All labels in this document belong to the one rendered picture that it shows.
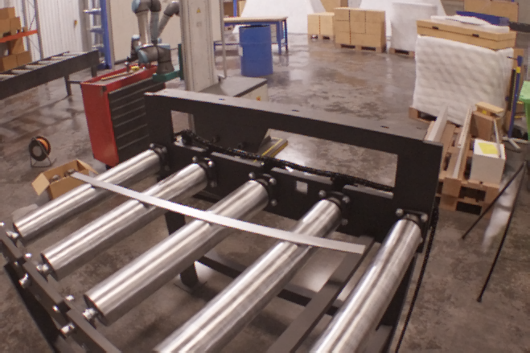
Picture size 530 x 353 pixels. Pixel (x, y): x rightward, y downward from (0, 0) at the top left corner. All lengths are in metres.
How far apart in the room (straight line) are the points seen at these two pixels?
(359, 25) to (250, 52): 3.56
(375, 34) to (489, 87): 5.53
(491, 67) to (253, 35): 4.16
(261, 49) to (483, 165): 4.84
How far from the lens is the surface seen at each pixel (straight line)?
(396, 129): 1.25
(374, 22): 9.45
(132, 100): 3.54
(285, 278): 1.08
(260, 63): 6.86
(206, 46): 3.20
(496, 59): 4.32
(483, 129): 3.79
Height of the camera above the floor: 1.61
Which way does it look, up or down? 23 degrees down
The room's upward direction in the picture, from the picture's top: 3 degrees counter-clockwise
